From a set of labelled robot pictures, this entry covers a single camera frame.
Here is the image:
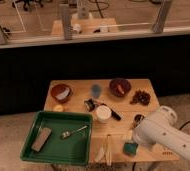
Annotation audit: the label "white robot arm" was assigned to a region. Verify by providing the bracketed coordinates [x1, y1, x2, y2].
[122, 106, 190, 161]

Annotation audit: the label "grey metal post right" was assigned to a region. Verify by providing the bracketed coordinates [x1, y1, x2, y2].
[152, 0, 173, 34]

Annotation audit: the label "white cup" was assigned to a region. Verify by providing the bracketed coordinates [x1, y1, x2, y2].
[96, 105, 111, 123]

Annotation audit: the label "light wooden table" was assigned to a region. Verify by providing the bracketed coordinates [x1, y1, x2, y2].
[44, 79, 179, 163]

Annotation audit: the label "small metal can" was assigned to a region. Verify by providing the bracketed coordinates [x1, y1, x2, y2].
[133, 114, 145, 127]

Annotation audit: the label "brown bowl with white content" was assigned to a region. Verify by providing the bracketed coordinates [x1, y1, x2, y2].
[50, 84, 72, 103]

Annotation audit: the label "grey rectangular block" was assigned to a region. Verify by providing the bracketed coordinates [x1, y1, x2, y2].
[31, 127, 51, 152]

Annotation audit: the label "small black clip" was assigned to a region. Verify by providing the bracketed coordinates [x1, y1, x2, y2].
[84, 99, 95, 111]

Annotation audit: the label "grey metal post middle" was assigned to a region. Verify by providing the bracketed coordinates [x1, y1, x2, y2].
[59, 4, 72, 40]

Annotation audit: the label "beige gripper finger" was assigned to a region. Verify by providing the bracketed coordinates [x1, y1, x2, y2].
[123, 130, 133, 142]

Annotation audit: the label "green sponge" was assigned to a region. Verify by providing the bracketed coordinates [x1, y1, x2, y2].
[123, 142, 138, 156]

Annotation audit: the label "small yellow lemon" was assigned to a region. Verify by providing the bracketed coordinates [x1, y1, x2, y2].
[53, 105, 64, 112]

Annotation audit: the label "black cable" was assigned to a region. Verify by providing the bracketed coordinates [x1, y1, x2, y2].
[179, 118, 190, 131]

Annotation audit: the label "wooden spatula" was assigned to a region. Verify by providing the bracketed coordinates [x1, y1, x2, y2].
[94, 136, 108, 163]

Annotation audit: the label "bunch of dark grapes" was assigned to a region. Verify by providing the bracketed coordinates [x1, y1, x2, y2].
[130, 90, 151, 105]

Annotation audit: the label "wooden chopsticks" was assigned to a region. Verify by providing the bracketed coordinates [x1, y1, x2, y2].
[105, 135, 112, 166]

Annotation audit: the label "green plastic tray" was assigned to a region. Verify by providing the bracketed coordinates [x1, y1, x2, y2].
[20, 111, 93, 166]

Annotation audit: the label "dark red bowl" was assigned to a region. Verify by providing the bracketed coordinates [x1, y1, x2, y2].
[109, 78, 131, 97]

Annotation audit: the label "blue plastic cup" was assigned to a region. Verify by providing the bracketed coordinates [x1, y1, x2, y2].
[91, 84, 101, 98]

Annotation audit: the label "metal spoon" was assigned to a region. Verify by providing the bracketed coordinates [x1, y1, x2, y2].
[60, 125, 88, 139]

